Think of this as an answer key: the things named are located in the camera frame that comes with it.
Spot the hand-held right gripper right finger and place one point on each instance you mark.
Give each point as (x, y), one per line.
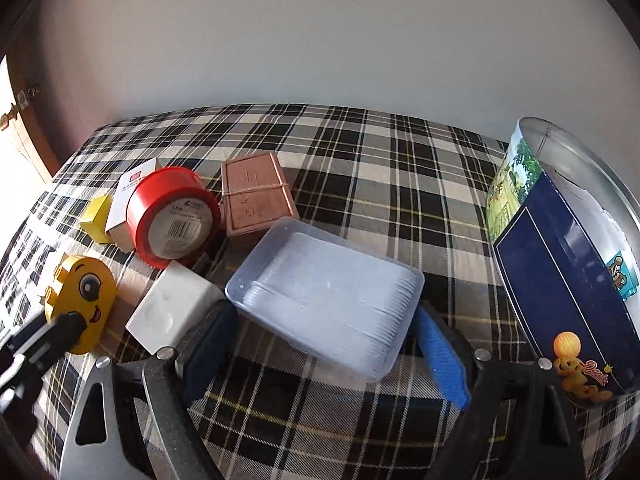
(442, 355)

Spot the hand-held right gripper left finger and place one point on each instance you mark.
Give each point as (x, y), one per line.
(212, 332)

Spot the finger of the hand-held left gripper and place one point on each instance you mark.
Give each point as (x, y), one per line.
(62, 330)

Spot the white charger adapter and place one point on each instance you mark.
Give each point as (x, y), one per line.
(165, 310)

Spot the yellow smiley face block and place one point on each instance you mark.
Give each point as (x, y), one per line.
(90, 285)

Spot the small yellow block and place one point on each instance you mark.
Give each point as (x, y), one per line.
(95, 217)

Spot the clear plastic container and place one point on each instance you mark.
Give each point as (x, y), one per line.
(325, 300)

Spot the blue cartoon round tin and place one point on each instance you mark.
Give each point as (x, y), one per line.
(550, 260)

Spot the red tape roll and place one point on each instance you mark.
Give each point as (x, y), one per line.
(160, 195)

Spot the brown rectangular box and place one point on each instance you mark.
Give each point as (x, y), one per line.
(255, 205)

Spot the white cardboard box red label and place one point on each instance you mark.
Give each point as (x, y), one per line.
(122, 205)

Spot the brown wooden door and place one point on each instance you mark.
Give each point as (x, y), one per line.
(32, 130)

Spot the black white plaid blanket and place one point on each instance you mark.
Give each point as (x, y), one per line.
(375, 160)

